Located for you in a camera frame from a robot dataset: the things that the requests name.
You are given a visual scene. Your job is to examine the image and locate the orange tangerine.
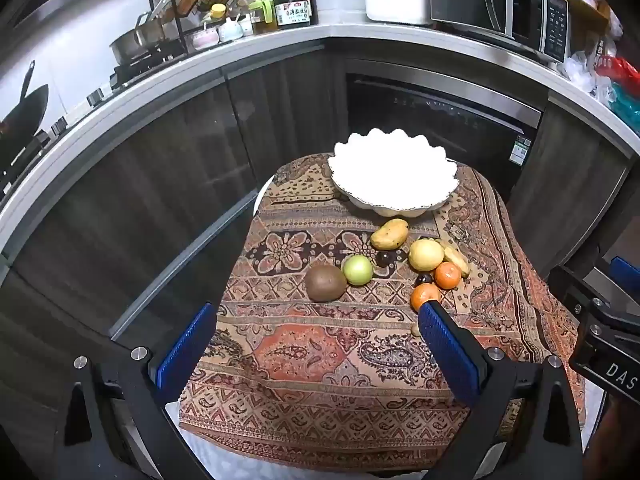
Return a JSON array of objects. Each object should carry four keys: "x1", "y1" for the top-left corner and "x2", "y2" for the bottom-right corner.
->
[
  {"x1": 410, "y1": 283, "x2": 440, "y2": 312},
  {"x1": 433, "y1": 261, "x2": 462, "y2": 290}
]

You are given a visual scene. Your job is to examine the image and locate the dark plum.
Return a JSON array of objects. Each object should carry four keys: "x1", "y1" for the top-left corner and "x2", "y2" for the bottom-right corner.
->
[
  {"x1": 375, "y1": 250, "x2": 395, "y2": 268},
  {"x1": 414, "y1": 273, "x2": 433, "y2": 287}
]

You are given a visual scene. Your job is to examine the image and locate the small banana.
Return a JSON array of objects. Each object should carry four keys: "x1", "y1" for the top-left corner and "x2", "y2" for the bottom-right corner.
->
[{"x1": 440, "y1": 243, "x2": 470, "y2": 278}]

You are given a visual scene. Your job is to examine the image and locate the yellow lemon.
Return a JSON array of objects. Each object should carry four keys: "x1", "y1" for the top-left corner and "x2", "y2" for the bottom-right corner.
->
[{"x1": 409, "y1": 238, "x2": 444, "y2": 272}]

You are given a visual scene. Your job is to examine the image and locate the green apple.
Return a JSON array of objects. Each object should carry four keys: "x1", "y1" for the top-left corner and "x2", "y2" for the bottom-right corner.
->
[{"x1": 342, "y1": 255, "x2": 373, "y2": 286}]

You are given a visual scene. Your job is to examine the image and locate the yellow mango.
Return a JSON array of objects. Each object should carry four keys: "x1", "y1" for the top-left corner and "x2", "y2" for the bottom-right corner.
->
[{"x1": 370, "y1": 218, "x2": 409, "y2": 250}]

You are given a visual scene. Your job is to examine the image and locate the brown kiwi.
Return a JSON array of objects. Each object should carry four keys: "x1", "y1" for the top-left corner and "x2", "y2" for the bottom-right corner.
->
[{"x1": 305, "y1": 266, "x2": 347, "y2": 302}]

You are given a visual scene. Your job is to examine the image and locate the teal snack bag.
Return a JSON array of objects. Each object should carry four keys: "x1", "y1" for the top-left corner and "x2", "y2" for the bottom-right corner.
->
[{"x1": 611, "y1": 84, "x2": 640, "y2": 136}]

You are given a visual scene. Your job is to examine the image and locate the built-in black dishwasher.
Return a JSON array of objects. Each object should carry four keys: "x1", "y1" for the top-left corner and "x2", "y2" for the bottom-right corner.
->
[{"x1": 345, "y1": 60, "x2": 542, "y2": 200}]

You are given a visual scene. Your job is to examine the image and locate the red snack bag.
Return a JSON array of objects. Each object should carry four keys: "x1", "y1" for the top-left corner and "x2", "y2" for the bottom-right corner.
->
[{"x1": 596, "y1": 55, "x2": 640, "y2": 96}]

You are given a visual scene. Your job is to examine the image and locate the patterned paisley tablecloth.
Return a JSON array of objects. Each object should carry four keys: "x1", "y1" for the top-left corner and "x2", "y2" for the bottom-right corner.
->
[{"x1": 178, "y1": 153, "x2": 587, "y2": 474}]

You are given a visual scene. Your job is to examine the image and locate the white scalloped fruit bowl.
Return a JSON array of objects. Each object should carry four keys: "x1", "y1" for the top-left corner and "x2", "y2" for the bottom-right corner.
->
[{"x1": 328, "y1": 128, "x2": 459, "y2": 219}]

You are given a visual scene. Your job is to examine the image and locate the gas stove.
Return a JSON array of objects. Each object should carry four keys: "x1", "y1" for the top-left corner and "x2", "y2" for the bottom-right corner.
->
[{"x1": 0, "y1": 39, "x2": 189, "y2": 196}]

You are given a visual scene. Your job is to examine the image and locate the black wok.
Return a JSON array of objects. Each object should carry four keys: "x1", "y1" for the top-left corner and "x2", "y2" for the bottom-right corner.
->
[{"x1": 1, "y1": 61, "x2": 49, "y2": 158}]

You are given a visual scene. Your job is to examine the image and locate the silver microwave oven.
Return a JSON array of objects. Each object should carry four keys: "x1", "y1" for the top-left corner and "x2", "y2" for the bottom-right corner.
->
[{"x1": 431, "y1": 0, "x2": 570, "y2": 63}]

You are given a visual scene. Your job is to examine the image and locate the steel saucepan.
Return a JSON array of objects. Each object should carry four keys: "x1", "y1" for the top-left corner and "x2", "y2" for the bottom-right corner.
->
[{"x1": 110, "y1": 12, "x2": 166, "y2": 66}]

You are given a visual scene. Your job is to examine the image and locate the dark sauce bottle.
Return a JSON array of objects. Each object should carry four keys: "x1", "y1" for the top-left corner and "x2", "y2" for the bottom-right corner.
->
[{"x1": 308, "y1": 0, "x2": 319, "y2": 25}]

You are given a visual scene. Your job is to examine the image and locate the yellow cap jar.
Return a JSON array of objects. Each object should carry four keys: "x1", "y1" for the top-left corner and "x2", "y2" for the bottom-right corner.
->
[{"x1": 208, "y1": 3, "x2": 227, "y2": 22}]

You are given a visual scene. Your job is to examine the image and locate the large soy sauce bottle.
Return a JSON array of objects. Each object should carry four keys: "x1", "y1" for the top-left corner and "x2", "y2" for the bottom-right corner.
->
[{"x1": 273, "y1": 0, "x2": 311, "y2": 30}]

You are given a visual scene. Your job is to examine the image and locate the green lidded oil bottle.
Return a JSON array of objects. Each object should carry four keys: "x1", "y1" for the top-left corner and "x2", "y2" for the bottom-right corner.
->
[{"x1": 248, "y1": 0, "x2": 278, "y2": 35}]

